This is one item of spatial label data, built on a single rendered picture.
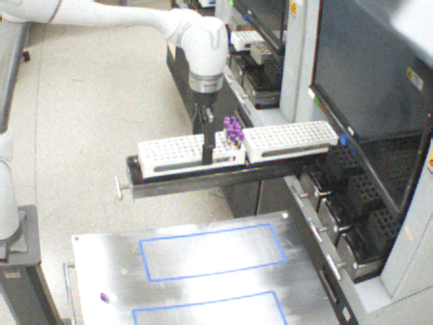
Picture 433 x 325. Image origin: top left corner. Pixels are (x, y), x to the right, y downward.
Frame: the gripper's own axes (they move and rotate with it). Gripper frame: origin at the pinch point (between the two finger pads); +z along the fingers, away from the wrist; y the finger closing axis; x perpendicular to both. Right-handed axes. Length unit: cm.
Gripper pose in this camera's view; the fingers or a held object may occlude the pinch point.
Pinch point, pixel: (202, 147)
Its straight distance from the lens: 160.1
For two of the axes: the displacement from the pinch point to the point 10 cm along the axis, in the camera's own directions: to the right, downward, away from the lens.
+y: 2.8, 6.1, -7.4
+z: -0.5, 7.8, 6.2
